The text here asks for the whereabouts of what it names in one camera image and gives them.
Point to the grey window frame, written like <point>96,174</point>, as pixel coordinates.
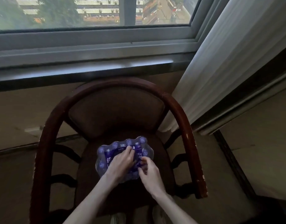
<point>91,44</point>

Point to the person's right forearm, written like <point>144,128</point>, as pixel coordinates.
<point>173,209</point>

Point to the dark wooden armchair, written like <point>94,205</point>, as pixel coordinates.
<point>115,109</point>

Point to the person's right hand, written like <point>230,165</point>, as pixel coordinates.
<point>152,174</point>

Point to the shrink-wrapped pack of purple-capped bottles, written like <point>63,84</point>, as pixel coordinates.
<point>105,158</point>

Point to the white sheer curtain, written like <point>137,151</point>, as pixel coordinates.
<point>226,58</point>

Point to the person's left fingers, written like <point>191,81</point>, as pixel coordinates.
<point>130,155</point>

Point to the person's left forearm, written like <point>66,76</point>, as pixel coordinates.
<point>89,202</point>

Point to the person's right thumb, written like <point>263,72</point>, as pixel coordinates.
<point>141,173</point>

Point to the person's left hand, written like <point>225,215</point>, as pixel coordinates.
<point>120,164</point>

